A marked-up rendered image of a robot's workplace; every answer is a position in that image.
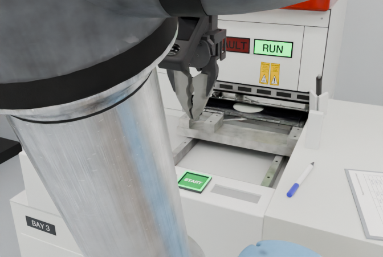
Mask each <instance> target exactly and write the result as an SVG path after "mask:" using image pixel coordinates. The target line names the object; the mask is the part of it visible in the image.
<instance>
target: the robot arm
mask: <svg viewBox="0 0 383 257"><path fill-rule="evenodd" d="M305 1H309V0H0V114H4V116H5V117H6V119H7V121H8V122H9V124H10V126H11V128H12V130H13V131H14V133H15V135H16V137H17V139H18V140H19V142H20V144H21V146H22V148H23V149H24V151H25V153H26V154H27V156H28V158H29V160H30V162H31V163H32V165H33V167H34V169H35V171H36V172H37V174H38V176H39V178H40V180H41V181H42V183H43V185H44V186H45V188H46V190H47V192H48V194H49V196H50V197H51V199H52V201H53V203H54V205H55V206H56V208H57V210H58V212H59V214H60V215H61V217H62V218H63V220H64V222H65V224H66V226H67V227H68V229H69V231H70V233H71V235H72V237H73V238H74V240H75V242H76V244H77V246H78V247H79V249H80V251H81V252H82V254H83V256H84V257H206V256H205V254H204V252H203V251H202V249H201V247H200V246H199V245H198V243H197V242H196V241H195V240H194V239H193V238H191V237H190V236H188V234H187V231H186V224H185V218H184V212H183V209H182V203H181V197H180V191H179V187H178V181H177V175H176V169H175V165H174V159H173V153H172V147H171V144H170V138H169V132H168V126H167V122H166V116H165V111H164V105H163V100H162V94H161V89H160V83H159V79H158V73H157V67H156V65H158V67H159V68H162V69H166V72H167V75H168V78H169V81H170V83H171V86H172V88H173V91H174V92H175V93H176V96H177V99H178V101H179V102H180V104H181V106H182V107H183V109H184V111H185V112H186V114H187V115H188V116H189V118H190V119H196V118H197V117H198V116H199V115H200V114H201V113H202V111H203V110H204V108H205V106H206V103H207V101H208V99H209V97H210V95H211V94H212V92H213V88H214V84H215V82H216V81H217V78H218V73H219V67H218V64H217V60H218V59H219V58H220V61H222V60H224V59H225V58H226V34H227V29H222V28H218V15H234V14H246V13H254V12H259V11H266V10H273V9H279V8H282V7H286V6H291V5H294V4H297V3H301V2H305ZM223 39H224V51H223V53H222V41H223ZM189 67H193V68H196V70H197V71H198V72H200V71H201V73H200V74H198V75H196V76H195V77H193V78H192V75H191V74H190V69H189ZM193 92H194V96H193V99H192V100H193V105H192V103H191V98H192V94H193ZM238 257H322V256H321V255H320V254H318V253H316V252H314V251H313V250H311V249H309V248H306V247H304V246H302V245H299V244H296V243H292V242H288V241H284V240H263V241H259V242H257V243H256V246H255V245H253V244H251V245H249V246H247V247H246V248H244V249H243V250H242V251H241V253H240V254H239V256H238Z"/></svg>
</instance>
